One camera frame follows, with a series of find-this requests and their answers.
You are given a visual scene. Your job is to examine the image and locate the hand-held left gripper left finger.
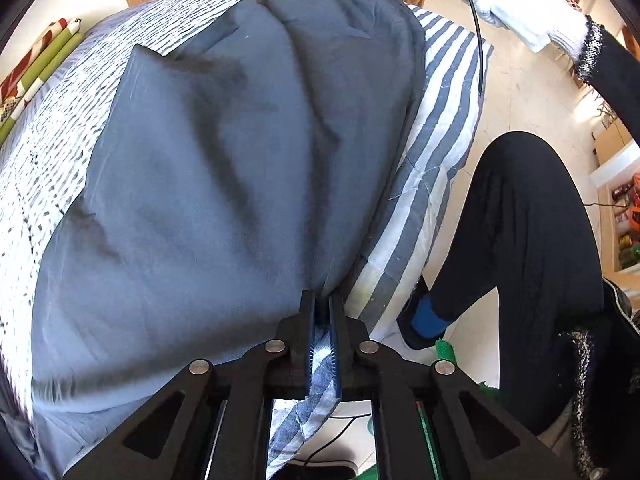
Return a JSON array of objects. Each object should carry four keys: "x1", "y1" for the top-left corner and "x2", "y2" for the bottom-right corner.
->
[{"x1": 62, "y1": 289, "x2": 317, "y2": 480}]

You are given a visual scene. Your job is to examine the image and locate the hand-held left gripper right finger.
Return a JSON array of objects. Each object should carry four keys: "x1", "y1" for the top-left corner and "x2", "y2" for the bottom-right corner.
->
[{"x1": 327, "y1": 291, "x2": 581, "y2": 480}]

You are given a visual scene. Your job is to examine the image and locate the dark grey pants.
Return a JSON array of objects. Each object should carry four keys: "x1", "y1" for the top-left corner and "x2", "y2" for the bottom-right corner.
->
[{"x1": 30, "y1": 0, "x2": 428, "y2": 480}]

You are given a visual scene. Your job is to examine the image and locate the person's right forearm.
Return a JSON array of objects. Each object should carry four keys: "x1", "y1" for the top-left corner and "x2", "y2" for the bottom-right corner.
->
[{"x1": 547, "y1": 12, "x2": 640, "y2": 143}]

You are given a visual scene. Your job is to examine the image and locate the person's white shoe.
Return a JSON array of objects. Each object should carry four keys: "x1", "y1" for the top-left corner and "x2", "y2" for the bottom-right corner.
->
[{"x1": 396, "y1": 320, "x2": 441, "y2": 366}]

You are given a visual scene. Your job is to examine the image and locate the person's leg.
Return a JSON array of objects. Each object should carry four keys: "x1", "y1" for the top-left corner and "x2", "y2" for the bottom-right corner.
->
[{"x1": 397, "y1": 131, "x2": 608, "y2": 436}]

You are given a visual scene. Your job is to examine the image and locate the wooden display shelf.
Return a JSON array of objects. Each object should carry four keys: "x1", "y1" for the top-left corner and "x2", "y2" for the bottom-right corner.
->
[{"x1": 590, "y1": 140, "x2": 640, "y2": 276}]

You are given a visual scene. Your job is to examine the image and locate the person's black fuzzy jacket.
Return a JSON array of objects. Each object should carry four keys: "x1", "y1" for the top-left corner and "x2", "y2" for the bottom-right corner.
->
[{"x1": 542, "y1": 275, "x2": 640, "y2": 480}]

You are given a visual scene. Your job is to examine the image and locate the red cream folded blanket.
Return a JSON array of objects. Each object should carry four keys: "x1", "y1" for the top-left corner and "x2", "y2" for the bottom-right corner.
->
[{"x1": 0, "y1": 17, "x2": 71, "y2": 106}]

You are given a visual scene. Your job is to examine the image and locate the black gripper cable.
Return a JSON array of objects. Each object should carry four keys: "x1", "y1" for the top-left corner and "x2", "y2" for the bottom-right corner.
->
[{"x1": 457, "y1": 0, "x2": 485, "y2": 103}]

